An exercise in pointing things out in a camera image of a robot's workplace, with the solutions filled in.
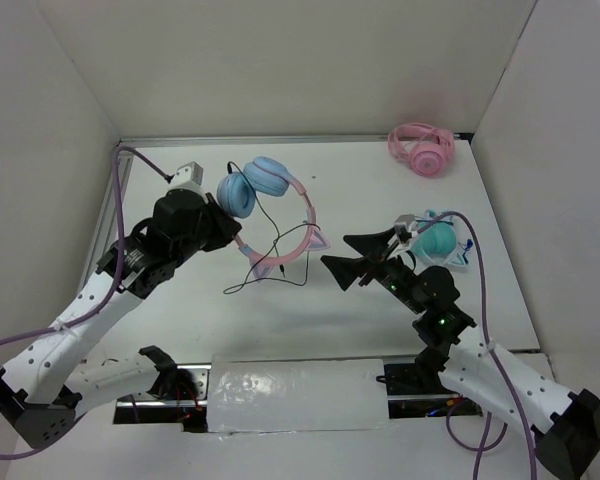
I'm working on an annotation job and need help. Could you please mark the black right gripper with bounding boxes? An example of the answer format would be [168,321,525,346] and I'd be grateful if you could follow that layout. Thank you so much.
[320,227,425,313]

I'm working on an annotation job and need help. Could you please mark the black headphone cable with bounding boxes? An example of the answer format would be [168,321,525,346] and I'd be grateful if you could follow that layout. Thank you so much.
[223,160,314,295]

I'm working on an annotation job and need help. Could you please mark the blue pink cat-ear headphones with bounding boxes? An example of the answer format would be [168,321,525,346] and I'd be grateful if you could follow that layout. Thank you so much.
[216,157,330,281]

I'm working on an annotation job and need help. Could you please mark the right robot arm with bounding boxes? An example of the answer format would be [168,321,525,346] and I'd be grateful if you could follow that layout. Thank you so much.
[321,229,600,479]

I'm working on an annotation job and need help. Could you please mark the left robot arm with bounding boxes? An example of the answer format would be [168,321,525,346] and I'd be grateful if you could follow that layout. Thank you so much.
[0,189,241,452]

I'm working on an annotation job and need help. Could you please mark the teal cat-ear headphones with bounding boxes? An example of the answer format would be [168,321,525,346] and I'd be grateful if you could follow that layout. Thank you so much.
[411,210,473,268]

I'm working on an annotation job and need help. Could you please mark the white taped cover plate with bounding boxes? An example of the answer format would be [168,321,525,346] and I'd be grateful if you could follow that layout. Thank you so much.
[207,359,389,434]

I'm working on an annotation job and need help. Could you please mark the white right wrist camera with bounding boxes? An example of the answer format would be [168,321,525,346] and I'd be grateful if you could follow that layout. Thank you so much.
[394,214,419,248]

